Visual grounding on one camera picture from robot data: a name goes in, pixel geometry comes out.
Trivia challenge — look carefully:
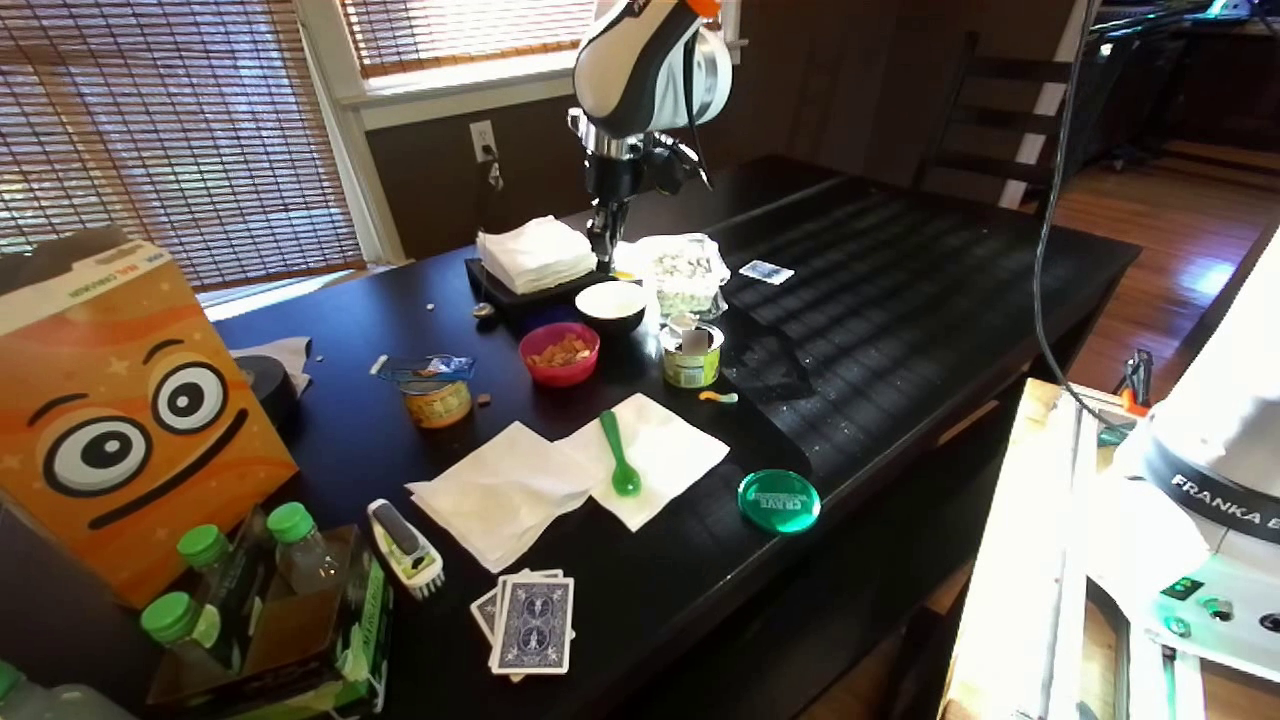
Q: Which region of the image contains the crumpled white paper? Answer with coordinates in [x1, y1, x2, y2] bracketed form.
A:
[232, 336, 311, 398]

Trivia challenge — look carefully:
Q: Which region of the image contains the orange cartoon face box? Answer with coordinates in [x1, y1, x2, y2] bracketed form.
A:
[0, 227, 296, 607]

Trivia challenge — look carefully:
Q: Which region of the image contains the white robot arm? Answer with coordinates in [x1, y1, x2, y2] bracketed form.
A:
[571, 0, 1280, 682]

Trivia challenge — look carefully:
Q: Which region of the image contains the white paper napkin left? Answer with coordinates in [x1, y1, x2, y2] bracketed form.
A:
[408, 425, 589, 571]

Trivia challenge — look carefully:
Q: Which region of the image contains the blue candy wrapper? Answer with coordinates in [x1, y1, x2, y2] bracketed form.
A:
[417, 351, 473, 377]

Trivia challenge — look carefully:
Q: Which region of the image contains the white paper napkin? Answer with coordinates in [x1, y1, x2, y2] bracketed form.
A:
[558, 392, 729, 533]
[408, 425, 589, 571]

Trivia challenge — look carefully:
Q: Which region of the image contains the green cap bottle front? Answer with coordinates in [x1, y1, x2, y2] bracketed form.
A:
[138, 591, 232, 670]

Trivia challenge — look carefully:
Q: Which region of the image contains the green yogurt cup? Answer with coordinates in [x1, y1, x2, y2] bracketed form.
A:
[664, 328, 722, 387]

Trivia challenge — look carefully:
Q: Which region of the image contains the green cap bottle right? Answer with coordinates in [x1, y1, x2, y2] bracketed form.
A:
[266, 502, 342, 591]

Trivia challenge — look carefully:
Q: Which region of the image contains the red bowl with snacks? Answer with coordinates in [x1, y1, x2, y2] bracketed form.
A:
[518, 320, 600, 387]

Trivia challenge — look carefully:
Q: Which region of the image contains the single playing card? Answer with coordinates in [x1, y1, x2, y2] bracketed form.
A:
[741, 261, 795, 288]

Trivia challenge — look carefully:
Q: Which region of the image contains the black and white bowl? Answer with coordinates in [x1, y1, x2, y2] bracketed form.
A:
[575, 281, 648, 332]

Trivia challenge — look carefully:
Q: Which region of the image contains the white paper napkin right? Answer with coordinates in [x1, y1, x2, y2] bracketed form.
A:
[558, 392, 729, 533]

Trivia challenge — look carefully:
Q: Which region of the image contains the black tape roll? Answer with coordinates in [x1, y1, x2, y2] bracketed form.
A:
[235, 355, 301, 430]

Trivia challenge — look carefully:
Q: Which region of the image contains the green round lid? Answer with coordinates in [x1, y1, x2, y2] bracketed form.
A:
[737, 470, 823, 536]

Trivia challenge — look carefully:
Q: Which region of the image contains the wall power outlet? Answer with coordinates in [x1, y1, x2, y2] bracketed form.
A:
[467, 119, 499, 163]

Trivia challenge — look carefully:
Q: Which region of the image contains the green cap bottle back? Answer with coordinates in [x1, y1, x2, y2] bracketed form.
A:
[176, 526, 247, 603]

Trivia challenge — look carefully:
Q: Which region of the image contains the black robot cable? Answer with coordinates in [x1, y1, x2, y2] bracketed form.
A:
[1029, 0, 1135, 431]

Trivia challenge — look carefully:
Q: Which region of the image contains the black square tray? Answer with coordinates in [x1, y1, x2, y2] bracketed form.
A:
[462, 255, 613, 320]

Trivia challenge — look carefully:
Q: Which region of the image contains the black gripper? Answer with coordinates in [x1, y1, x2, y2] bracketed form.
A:
[582, 151, 645, 273]

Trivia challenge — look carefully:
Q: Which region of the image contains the green cap bottle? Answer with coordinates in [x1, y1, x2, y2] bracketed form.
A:
[138, 591, 232, 670]
[266, 502, 342, 591]
[176, 526, 247, 603]

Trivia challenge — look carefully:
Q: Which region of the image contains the small yellow jar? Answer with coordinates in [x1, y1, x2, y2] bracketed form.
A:
[399, 380, 473, 431]

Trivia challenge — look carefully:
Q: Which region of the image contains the orange gummy worm object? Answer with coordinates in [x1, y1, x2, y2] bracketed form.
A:
[696, 387, 741, 410]

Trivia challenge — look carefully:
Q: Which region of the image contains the blue playing card deck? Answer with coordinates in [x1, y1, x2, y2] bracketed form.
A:
[473, 567, 575, 682]

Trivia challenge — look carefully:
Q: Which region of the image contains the green plastic spoon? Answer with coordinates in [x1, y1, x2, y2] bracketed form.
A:
[600, 410, 639, 496]

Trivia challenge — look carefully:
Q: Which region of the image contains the clear plastic food container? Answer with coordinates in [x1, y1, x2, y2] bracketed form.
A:
[613, 233, 729, 326]

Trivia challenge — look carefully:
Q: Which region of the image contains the white napkin stack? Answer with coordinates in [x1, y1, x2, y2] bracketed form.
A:
[475, 216, 594, 297]

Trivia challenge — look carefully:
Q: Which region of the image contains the black wooden chair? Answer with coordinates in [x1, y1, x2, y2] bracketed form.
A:
[911, 31, 1088, 216]

